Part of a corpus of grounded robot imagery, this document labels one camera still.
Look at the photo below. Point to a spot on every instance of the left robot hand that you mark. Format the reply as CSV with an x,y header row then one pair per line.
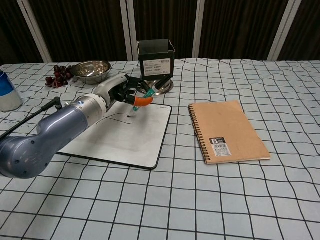
x,y
111,86

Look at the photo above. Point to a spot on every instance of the green labelled whiteboard marker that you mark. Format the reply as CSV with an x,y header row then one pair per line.
x,y
133,110

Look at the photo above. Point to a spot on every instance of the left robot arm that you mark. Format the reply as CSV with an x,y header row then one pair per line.
x,y
62,125

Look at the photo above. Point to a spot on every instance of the white dry-erase board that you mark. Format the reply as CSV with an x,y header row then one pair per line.
x,y
130,142

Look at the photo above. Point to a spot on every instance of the upright steel bowl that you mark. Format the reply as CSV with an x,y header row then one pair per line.
x,y
90,71

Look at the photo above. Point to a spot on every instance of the black cardboard box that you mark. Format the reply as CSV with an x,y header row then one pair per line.
x,y
156,66

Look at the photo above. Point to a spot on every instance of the bunch of dark grapes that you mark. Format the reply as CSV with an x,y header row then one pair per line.
x,y
59,76

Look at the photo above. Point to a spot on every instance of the upturned steel bowl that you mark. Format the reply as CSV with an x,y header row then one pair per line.
x,y
166,87

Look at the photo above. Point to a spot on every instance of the dark folding screen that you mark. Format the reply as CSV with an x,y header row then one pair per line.
x,y
85,27

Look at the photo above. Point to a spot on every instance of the blue drink can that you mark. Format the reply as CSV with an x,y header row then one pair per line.
x,y
8,95

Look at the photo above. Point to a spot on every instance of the checked light tablecloth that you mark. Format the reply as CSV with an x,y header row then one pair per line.
x,y
160,200

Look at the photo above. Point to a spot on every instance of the brown spiral notebook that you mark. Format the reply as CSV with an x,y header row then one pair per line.
x,y
230,127

